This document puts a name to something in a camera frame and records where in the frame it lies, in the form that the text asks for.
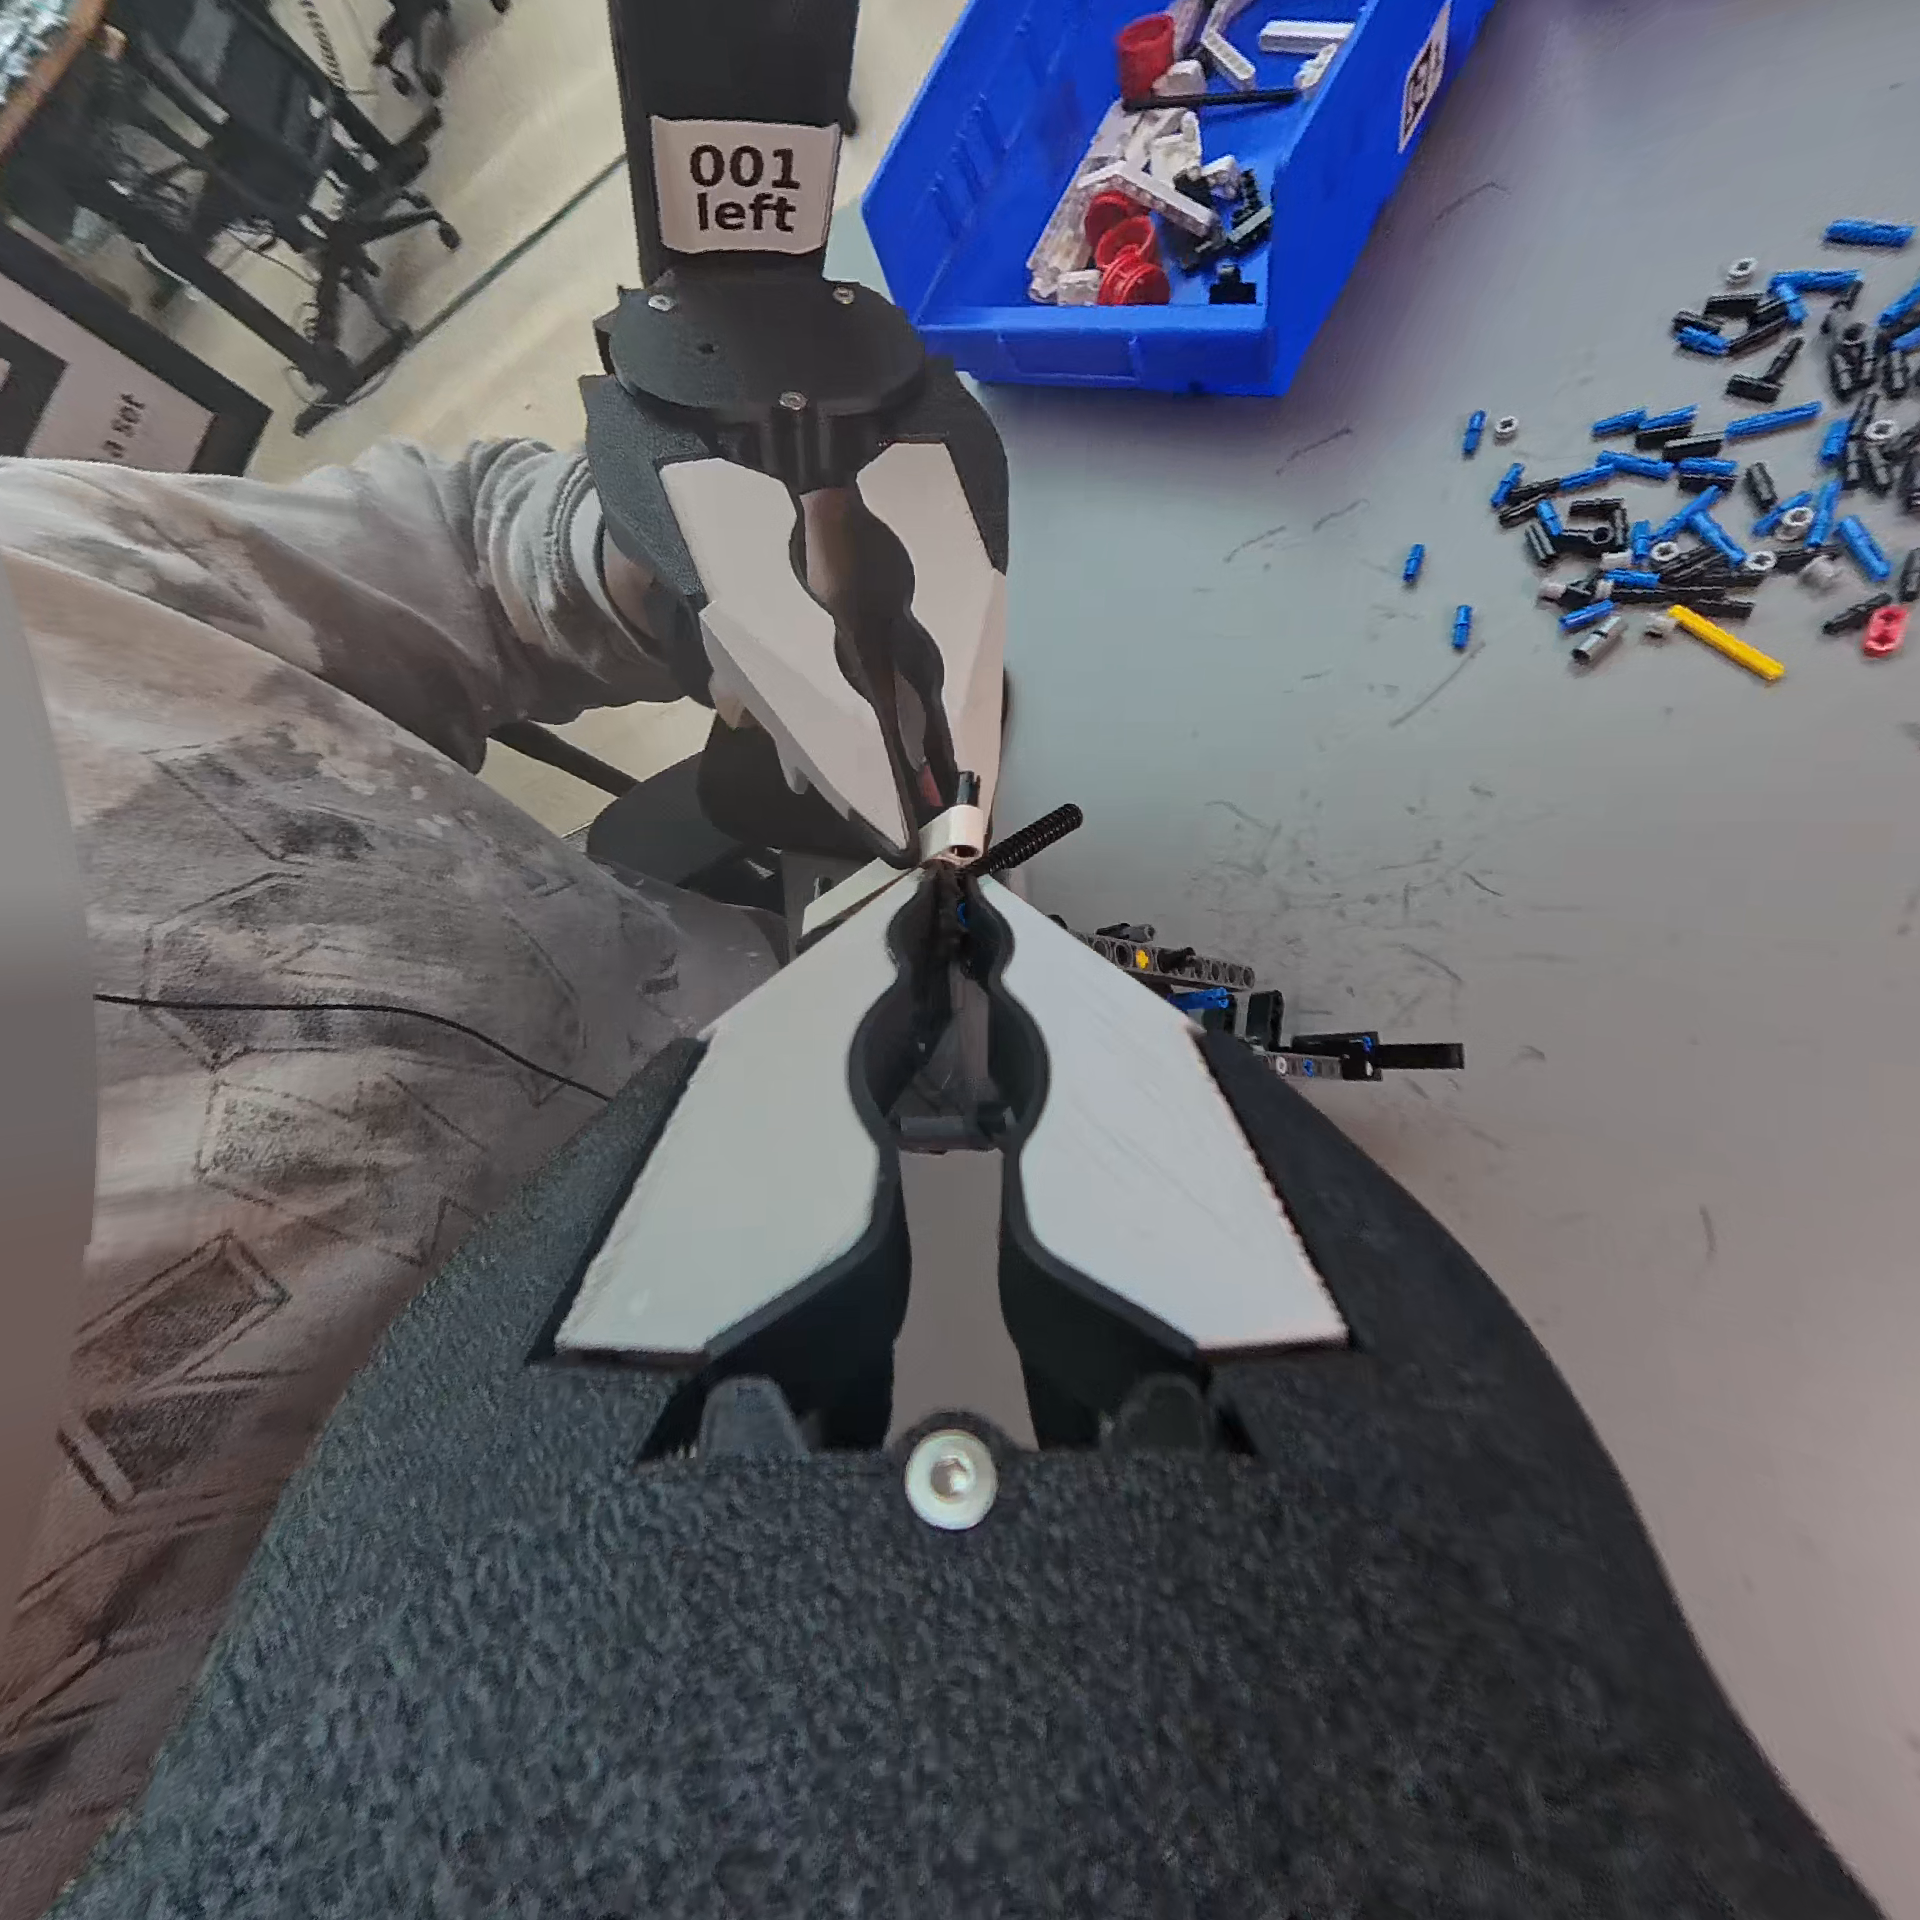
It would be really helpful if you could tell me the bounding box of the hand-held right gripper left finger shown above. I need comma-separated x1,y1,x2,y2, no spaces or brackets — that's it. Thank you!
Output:
556,878,940,1365

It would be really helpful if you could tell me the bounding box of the grey toy chassis assembly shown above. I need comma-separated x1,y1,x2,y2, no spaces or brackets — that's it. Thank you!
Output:
780,803,1468,1157

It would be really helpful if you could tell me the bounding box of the white perforated toy beam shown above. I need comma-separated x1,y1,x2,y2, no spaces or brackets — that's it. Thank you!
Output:
799,806,992,939

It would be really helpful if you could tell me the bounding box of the person's left hand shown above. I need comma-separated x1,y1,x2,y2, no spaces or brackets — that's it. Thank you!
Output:
599,517,818,798

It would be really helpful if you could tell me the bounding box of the black framed paper sign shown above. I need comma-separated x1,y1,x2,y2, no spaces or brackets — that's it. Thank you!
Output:
0,224,274,479

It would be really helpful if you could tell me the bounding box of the pile of small toy pins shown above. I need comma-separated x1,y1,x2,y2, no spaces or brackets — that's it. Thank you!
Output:
1400,216,1920,686

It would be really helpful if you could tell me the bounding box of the blue plastic bin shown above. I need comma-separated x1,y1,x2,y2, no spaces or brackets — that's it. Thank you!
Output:
862,0,1503,400

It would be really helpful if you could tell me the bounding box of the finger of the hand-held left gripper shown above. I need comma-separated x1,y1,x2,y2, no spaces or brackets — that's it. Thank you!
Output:
660,458,917,864
859,440,1010,819

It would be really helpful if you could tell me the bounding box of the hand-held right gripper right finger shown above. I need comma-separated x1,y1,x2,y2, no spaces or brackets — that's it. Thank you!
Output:
966,878,1352,1360

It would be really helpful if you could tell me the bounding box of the black office chair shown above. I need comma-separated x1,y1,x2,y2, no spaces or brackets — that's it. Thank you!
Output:
90,0,467,436
358,0,514,100
479,718,804,962

